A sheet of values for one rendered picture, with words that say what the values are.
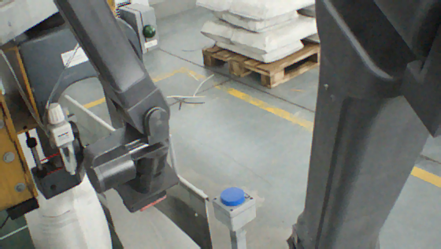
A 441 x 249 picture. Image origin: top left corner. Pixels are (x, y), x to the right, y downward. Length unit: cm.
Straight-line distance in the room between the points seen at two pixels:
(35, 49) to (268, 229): 170
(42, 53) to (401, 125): 83
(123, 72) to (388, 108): 50
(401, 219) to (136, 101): 197
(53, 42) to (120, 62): 34
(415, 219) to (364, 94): 234
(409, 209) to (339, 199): 229
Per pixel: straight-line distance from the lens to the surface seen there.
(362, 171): 28
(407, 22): 16
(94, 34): 66
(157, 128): 72
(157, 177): 81
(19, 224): 221
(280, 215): 253
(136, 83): 69
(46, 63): 101
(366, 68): 20
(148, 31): 107
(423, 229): 250
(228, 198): 125
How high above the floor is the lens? 160
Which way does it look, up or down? 29 degrees down
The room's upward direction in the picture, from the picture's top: 7 degrees counter-clockwise
